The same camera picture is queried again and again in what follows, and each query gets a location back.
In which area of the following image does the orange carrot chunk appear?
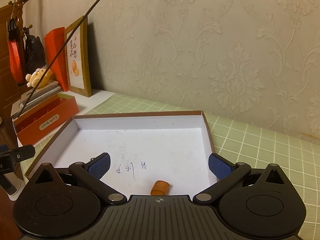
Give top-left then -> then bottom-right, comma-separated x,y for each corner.
150,180 -> 170,196

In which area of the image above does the green white grid tablecloth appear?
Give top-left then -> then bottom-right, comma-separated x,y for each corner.
19,93 -> 320,240

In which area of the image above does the brown white shallow box tray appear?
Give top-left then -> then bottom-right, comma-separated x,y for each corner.
25,111 -> 217,196

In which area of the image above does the red cloth book box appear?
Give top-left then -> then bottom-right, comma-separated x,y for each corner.
13,93 -> 79,145

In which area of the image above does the stack of books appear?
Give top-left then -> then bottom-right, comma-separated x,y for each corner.
11,81 -> 62,119

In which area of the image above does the yellow plush toy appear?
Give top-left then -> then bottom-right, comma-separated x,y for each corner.
25,68 -> 53,88

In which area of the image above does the red hanging bag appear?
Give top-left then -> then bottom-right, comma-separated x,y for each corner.
7,17 -> 24,86

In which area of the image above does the black hanging bag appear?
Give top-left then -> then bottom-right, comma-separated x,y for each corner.
25,35 -> 46,74

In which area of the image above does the wooden framed calligraphy picture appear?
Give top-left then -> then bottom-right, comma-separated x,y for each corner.
65,17 -> 92,97

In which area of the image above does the wooden coat rack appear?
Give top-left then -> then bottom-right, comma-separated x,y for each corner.
9,0 -> 32,76

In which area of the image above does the thin black cable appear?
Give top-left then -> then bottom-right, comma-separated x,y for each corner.
18,0 -> 120,118

